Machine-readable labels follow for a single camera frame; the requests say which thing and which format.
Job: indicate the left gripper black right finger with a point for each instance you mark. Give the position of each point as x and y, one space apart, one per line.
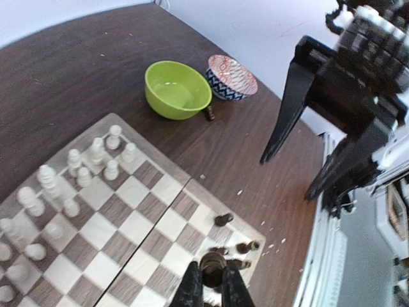
234 290

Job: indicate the lime green bowl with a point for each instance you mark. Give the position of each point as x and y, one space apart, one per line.
175 90

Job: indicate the dark pawn chess piece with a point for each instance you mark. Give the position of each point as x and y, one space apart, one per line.
212 266

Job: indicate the red patterned bowl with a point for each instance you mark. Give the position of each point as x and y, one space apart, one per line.
228 79

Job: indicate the aluminium front frame rail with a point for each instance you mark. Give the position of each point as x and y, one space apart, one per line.
353 260

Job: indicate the wooden chess board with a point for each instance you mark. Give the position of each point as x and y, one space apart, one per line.
181 211

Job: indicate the dark pawn right board edge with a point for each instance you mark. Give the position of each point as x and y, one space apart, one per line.
223 220

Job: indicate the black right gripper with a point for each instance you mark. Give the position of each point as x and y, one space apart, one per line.
356 88

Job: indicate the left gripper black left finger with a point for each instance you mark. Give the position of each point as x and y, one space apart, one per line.
190 290

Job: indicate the row of white chess pieces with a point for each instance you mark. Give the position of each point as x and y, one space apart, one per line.
75 252

